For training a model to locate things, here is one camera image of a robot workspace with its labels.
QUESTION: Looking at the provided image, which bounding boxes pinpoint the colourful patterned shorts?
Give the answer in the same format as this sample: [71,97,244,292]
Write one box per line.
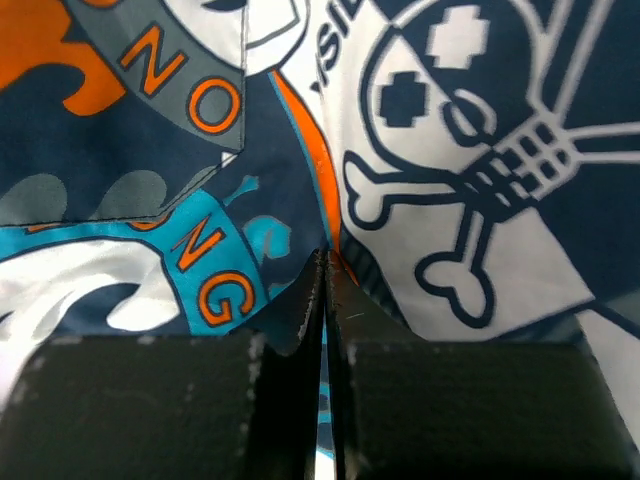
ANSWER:
[1,1,639,479]

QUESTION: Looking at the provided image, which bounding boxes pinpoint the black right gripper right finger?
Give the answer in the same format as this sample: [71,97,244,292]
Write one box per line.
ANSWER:
[325,253,635,479]

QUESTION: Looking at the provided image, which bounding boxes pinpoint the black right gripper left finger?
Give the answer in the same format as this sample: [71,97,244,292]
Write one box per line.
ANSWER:
[1,251,324,479]

